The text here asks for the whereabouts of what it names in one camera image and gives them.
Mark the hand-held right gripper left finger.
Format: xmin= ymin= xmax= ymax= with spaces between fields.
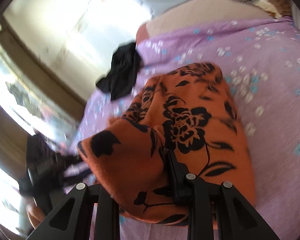
xmin=25 ymin=182 xmax=120 ymax=240

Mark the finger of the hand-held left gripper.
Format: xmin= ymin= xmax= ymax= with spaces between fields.
xmin=62 ymin=155 xmax=92 ymax=183

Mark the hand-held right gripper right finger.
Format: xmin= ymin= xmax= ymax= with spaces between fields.
xmin=164 ymin=148 xmax=282 ymax=240

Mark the orange black floral dress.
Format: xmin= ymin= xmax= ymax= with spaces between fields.
xmin=77 ymin=61 xmax=257 ymax=228

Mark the person's left hand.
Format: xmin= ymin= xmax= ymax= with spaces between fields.
xmin=26 ymin=201 xmax=47 ymax=230

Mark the brown door with patterned glass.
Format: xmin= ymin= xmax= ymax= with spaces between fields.
xmin=0 ymin=17 xmax=90 ymax=230

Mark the black crumpled cloth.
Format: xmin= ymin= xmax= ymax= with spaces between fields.
xmin=95 ymin=42 xmax=144 ymax=101

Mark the purple floral bedsheet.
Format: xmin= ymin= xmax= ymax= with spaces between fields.
xmin=72 ymin=16 xmax=300 ymax=240

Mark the beige mattress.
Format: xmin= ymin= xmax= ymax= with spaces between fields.
xmin=136 ymin=0 xmax=277 ymax=43

